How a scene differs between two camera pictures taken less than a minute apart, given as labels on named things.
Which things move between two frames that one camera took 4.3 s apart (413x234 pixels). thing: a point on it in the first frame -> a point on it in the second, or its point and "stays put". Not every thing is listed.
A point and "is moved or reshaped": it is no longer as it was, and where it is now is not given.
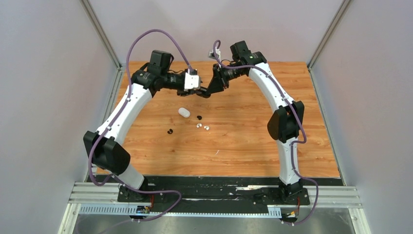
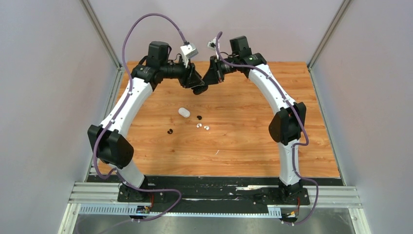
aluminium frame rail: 346,196 stays put
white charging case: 184,112 stays put
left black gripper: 182,92 -> 191,78
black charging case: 204,93 is moved or reshaped
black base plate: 210,194 stays put
